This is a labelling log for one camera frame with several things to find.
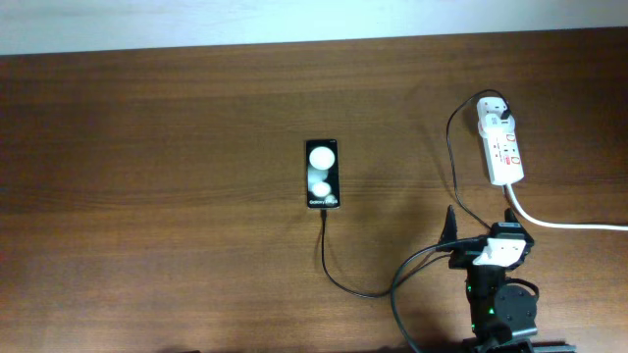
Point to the black smartphone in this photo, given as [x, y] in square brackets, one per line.
[322, 166]

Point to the white charger adapter plug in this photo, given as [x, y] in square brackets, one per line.
[494, 117]

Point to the white power strip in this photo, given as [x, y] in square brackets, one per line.
[503, 159]

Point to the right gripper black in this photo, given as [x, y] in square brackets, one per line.
[463, 259]

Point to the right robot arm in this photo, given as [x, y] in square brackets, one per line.
[503, 309]

